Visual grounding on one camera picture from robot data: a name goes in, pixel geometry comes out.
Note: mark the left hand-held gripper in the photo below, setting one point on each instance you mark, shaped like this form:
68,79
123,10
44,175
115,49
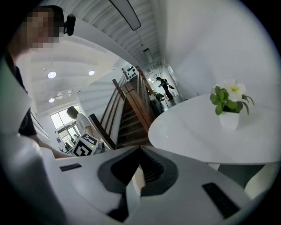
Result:
84,146

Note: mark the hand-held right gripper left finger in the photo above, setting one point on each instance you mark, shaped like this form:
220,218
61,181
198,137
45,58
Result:
109,175

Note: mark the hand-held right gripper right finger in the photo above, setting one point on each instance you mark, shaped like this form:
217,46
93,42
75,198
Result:
162,173

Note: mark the white round table top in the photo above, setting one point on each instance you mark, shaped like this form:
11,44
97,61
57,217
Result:
188,136

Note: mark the dark wooden chair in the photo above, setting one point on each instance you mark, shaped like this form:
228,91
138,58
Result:
102,131

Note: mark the glass entrance door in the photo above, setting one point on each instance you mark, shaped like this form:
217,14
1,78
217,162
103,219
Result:
63,127

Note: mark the wooden staircase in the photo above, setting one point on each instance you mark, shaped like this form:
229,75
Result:
131,118

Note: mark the round ceiling light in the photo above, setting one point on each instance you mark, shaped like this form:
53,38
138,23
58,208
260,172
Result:
51,100
91,72
52,74

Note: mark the person's dark shirt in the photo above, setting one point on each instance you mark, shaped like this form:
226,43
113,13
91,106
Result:
26,114

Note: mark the white potted flower plant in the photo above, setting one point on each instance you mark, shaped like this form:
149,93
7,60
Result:
229,109

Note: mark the long black ceiling lamp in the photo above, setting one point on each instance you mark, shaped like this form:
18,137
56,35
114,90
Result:
128,13
148,56

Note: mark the person's head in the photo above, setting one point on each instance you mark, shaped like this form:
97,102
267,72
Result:
37,28

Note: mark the black head-worn camera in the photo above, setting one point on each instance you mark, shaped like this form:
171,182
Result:
69,25

